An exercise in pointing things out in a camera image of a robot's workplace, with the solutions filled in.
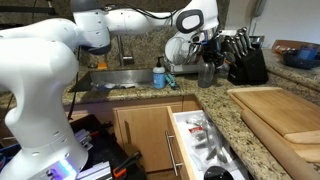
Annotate blue soap pump bottle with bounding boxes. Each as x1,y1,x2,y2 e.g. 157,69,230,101
153,58,165,89

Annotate stainless steel sink basin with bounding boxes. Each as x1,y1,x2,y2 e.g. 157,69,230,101
68,67,158,94

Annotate black knife block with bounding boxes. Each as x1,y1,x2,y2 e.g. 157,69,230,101
222,27,269,85

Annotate wooden rolling pin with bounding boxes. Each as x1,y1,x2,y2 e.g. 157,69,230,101
241,110,320,180

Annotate wooden drawer with handle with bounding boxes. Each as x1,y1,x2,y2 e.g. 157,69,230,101
115,105,251,180

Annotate teal handled scissors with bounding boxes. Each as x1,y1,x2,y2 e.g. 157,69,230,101
165,74,179,90

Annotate steel kitchen faucet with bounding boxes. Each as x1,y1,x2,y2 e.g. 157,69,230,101
117,36,133,67

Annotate orange sponge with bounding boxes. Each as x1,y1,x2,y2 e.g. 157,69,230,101
97,62,108,70

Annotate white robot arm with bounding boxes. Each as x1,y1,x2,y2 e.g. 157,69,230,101
0,0,219,180

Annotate dark blue bowl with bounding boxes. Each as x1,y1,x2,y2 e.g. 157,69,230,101
282,45,320,70

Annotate wooden cutting board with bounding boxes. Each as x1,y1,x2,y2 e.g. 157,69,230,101
227,87,320,163

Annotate orange black clamp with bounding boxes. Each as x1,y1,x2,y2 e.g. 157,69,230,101
112,151,142,178

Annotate clear plastic cup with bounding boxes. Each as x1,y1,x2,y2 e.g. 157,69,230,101
198,61,215,88

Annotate white dish rack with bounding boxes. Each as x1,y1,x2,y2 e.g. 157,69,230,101
162,54,199,75

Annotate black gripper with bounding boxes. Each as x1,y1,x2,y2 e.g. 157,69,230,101
202,34,224,67

